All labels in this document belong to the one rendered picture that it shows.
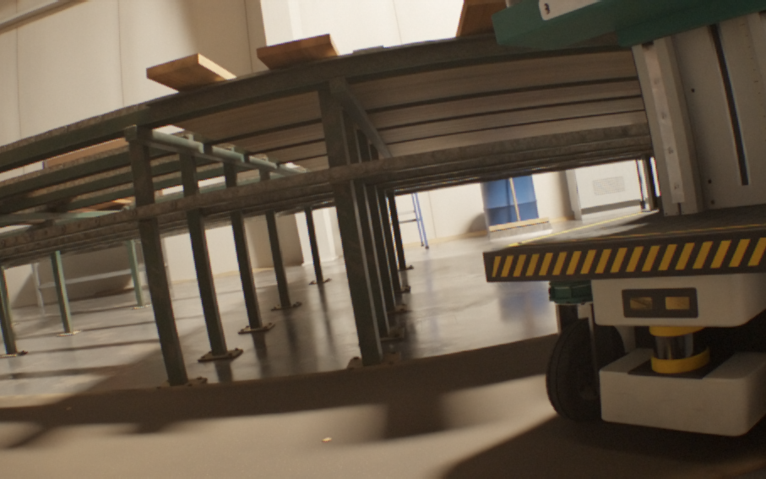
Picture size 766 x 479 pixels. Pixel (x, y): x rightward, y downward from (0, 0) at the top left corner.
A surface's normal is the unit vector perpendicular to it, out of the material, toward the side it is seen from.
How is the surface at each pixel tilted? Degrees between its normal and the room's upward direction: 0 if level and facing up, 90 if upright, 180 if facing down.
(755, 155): 90
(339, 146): 90
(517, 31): 90
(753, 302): 90
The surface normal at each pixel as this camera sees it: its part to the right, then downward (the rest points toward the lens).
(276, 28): -0.03, 0.19
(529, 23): -0.83, 0.15
